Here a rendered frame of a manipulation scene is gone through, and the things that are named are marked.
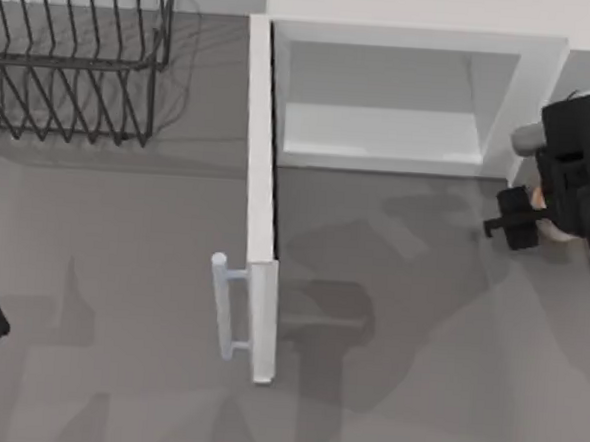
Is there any dark wire dish rack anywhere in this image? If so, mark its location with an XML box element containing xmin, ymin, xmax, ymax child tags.
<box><xmin>0</xmin><ymin>0</ymin><xmax>179</xmax><ymax>150</ymax></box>

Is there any pale blue door handle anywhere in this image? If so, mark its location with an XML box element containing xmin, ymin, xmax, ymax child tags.
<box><xmin>204</xmin><ymin>251</ymin><xmax>251</xmax><ymax>362</ymax></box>

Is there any white open cabinet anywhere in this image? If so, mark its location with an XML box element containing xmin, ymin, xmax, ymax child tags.
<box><xmin>257</xmin><ymin>17</ymin><xmax>572</xmax><ymax>191</ymax></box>

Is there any pale grey rounded box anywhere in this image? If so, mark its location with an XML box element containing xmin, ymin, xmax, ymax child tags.
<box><xmin>508</xmin><ymin>120</ymin><xmax>548</xmax><ymax>159</ymax></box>

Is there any pale peach round object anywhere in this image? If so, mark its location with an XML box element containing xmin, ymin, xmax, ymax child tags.
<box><xmin>527</xmin><ymin>186</ymin><xmax>579</xmax><ymax>245</ymax></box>

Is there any white cabinet door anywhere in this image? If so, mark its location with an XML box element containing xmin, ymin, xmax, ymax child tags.
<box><xmin>226</xmin><ymin>13</ymin><xmax>300</xmax><ymax>387</ymax></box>

